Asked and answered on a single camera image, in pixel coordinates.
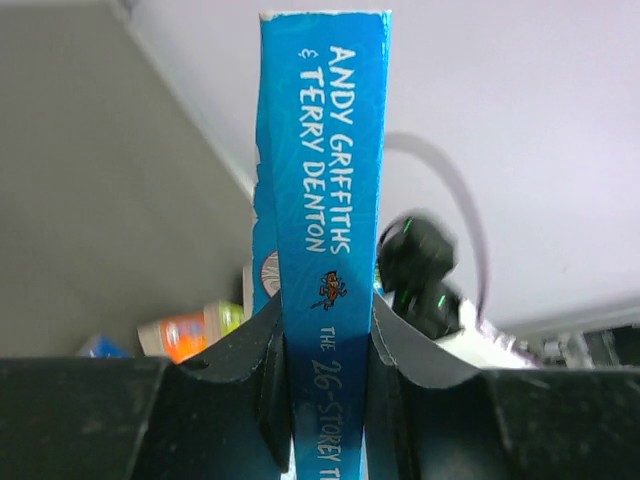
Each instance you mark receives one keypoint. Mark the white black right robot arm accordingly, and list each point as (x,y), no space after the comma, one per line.
(414,257)

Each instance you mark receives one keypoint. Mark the aluminium mounting rail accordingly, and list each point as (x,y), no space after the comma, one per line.
(592,336)

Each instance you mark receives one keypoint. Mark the blue 91-storey treehouse book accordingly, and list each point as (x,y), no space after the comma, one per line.
(99,346)

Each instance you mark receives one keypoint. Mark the light blue 26-storey treehouse book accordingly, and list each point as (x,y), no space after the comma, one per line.
(320,128)

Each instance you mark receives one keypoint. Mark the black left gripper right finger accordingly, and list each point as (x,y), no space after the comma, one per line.
(431,415)

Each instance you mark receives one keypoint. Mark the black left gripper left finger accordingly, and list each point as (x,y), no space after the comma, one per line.
(223,414)

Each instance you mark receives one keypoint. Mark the lime green cartoon book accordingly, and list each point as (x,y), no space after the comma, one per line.
(221,318)

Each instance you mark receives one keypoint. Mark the orange cartoon paperback book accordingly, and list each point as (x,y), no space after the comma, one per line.
(177,338)

